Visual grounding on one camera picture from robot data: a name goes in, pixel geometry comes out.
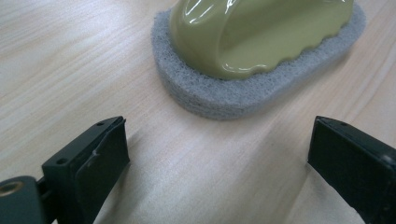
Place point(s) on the grey sponge pad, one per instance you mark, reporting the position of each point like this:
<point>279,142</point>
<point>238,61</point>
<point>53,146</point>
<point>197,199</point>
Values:
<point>249,46</point>

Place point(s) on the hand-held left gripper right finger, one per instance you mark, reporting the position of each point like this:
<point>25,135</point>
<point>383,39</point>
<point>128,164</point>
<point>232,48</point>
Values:
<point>351,161</point>

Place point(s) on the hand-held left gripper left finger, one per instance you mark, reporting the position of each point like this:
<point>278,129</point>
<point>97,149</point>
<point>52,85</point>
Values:
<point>90,169</point>

